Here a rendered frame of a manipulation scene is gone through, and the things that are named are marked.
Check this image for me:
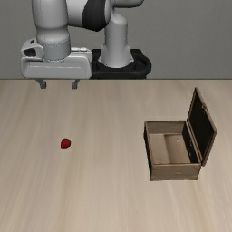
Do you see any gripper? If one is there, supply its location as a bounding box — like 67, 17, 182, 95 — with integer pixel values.
20, 38, 93, 90

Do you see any red strawberry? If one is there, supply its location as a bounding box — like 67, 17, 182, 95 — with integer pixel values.
60, 138, 73, 150

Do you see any wooden box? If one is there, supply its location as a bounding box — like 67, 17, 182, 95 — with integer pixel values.
143, 120, 202, 182

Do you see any wooden box lid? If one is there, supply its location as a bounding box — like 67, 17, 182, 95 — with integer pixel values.
186, 87, 218, 168

